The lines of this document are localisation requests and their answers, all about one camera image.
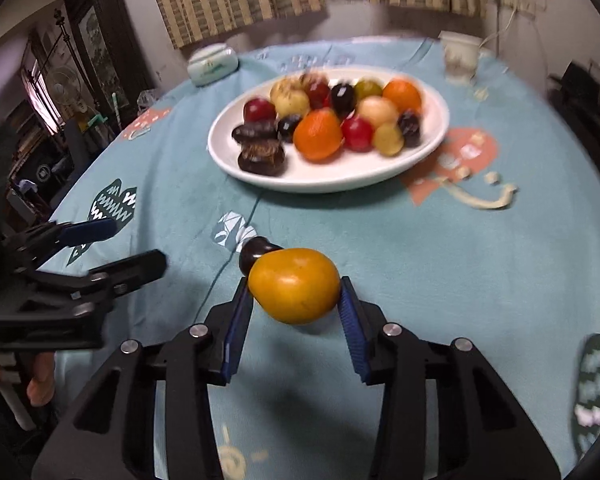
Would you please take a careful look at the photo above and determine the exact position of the white paper cup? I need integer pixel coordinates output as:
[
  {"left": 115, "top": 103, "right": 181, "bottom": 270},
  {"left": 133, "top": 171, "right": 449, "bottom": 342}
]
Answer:
[{"left": 438, "top": 30, "right": 482, "bottom": 81}]

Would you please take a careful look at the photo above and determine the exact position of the round dark passion fruit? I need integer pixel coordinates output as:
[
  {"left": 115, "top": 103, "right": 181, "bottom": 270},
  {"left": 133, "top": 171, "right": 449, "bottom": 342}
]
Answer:
[{"left": 237, "top": 140, "right": 286, "bottom": 177}]

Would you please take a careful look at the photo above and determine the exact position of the large red plum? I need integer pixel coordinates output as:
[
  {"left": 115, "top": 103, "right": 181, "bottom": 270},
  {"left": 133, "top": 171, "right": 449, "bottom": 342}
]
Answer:
[
  {"left": 304, "top": 81, "right": 332, "bottom": 110},
  {"left": 243, "top": 98, "right": 277, "bottom": 123}
]

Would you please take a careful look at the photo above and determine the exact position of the white oval plate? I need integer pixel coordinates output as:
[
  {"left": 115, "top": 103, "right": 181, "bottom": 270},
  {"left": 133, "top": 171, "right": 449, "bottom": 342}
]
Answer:
[{"left": 207, "top": 76, "right": 451, "bottom": 194}]

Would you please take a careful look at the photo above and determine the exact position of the white standing fan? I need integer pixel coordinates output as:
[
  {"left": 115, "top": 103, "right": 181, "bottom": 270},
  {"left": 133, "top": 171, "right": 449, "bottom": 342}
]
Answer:
[{"left": 45, "top": 65, "right": 86, "bottom": 111}]

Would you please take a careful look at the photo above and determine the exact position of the small tan longan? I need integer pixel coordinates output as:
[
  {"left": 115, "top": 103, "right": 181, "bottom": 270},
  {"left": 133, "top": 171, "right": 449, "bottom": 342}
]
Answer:
[{"left": 371, "top": 123, "right": 405, "bottom": 157}]

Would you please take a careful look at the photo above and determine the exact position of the orange-yellow persimmon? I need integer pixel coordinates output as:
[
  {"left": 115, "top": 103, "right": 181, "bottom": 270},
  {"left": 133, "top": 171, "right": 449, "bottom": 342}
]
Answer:
[{"left": 247, "top": 248, "right": 342, "bottom": 325}]

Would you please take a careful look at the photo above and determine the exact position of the smooth pale yellow pepino melon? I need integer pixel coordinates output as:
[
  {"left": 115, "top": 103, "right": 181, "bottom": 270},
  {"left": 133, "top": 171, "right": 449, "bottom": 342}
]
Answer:
[{"left": 356, "top": 97, "right": 400, "bottom": 128}]

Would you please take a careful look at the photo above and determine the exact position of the wide checked curtain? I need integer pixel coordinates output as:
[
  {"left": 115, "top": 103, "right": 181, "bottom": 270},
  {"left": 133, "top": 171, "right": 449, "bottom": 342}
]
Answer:
[{"left": 144, "top": 0, "right": 326, "bottom": 50}]

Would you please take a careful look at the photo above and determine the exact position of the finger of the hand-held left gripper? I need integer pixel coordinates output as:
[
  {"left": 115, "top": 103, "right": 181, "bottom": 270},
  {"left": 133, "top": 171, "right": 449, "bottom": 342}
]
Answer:
[
  {"left": 4, "top": 218, "right": 118, "bottom": 271},
  {"left": 36, "top": 249, "right": 167, "bottom": 306}
]

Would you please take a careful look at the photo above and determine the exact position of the yellow-green persimmon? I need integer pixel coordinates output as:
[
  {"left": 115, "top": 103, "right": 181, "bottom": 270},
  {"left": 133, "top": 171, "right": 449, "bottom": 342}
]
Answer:
[{"left": 354, "top": 79, "right": 384, "bottom": 101}]

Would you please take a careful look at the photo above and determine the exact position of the white lidded ceramic jar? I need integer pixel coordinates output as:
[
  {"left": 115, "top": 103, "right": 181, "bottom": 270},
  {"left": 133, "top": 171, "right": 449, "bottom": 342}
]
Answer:
[{"left": 187, "top": 44, "right": 240, "bottom": 87}]

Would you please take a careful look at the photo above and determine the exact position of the blue printed tablecloth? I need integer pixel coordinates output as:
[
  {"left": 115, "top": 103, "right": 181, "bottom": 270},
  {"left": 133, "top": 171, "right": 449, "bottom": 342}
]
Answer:
[{"left": 45, "top": 35, "right": 600, "bottom": 480}]

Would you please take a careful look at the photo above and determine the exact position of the yellow spotted pepino melon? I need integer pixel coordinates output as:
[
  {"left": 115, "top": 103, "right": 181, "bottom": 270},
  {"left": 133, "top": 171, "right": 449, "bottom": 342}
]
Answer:
[{"left": 275, "top": 91, "right": 312, "bottom": 118}]

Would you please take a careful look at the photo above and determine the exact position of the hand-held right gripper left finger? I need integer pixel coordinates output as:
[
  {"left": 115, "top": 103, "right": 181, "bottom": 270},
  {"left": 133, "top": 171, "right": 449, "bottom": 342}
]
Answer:
[{"left": 32, "top": 276, "right": 255, "bottom": 480}]

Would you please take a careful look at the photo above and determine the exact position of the person's left hand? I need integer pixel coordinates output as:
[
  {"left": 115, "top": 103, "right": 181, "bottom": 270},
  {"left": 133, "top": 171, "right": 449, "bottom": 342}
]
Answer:
[{"left": 0, "top": 347, "right": 57, "bottom": 407}]

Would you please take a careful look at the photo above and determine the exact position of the white power cable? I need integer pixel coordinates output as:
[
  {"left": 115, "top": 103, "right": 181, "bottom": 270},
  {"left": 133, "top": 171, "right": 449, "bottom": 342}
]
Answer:
[{"left": 480, "top": 7, "right": 518, "bottom": 48}]

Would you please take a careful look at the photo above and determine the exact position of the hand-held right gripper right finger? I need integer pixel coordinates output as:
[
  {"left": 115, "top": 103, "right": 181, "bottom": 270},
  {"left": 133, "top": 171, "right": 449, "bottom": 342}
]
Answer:
[{"left": 337, "top": 276, "right": 563, "bottom": 480}]

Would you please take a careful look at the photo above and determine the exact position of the orange mandarin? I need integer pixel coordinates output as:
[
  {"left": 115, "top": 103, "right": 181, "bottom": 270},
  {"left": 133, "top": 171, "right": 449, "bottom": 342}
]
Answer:
[
  {"left": 382, "top": 79, "right": 424, "bottom": 113},
  {"left": 293, "top": 109, "right": 344, "bottom": 162}
]

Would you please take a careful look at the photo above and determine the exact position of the small red plum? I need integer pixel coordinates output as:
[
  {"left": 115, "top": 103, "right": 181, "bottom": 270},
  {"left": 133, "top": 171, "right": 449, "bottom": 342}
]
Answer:
[{"left": 341, "top": 116, "right": 375, "bottom": 153}]

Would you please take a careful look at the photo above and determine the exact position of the shrivelled dark passion fruit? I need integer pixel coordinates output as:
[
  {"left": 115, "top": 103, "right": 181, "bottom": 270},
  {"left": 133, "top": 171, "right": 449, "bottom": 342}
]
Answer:
[{"left": 231, "top": 121, "right": 279, "bottom": 145}]

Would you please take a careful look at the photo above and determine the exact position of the dark framed painting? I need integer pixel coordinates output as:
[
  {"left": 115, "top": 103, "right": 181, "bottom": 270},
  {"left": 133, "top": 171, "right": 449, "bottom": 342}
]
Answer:
[{"left": 65, "top": 0, "right": 153, "bottom": 126}]

